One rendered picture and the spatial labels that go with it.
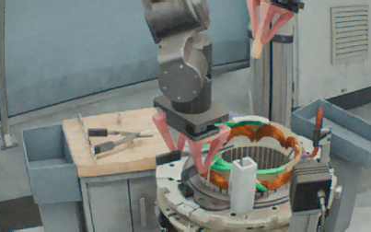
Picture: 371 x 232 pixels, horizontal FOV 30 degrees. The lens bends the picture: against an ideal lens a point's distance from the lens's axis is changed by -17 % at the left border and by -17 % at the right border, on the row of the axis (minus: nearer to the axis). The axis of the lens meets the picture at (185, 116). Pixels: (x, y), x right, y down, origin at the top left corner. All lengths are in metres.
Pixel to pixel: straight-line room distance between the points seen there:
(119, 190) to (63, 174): 0.12
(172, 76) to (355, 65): 2.91
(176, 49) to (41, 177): 0.48
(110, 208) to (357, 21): 2.55
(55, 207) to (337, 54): 2.51
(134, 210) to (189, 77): 0.51
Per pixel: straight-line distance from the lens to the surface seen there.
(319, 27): 3.67
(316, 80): 3.77
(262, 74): 1.77
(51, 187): 1.47
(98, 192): 1.49
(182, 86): 1.08
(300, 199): 0.78
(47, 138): 1.60
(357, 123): 1.64
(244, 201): 1.23
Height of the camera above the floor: 1.81
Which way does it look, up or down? 28 degrees down
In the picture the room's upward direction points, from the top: straight up
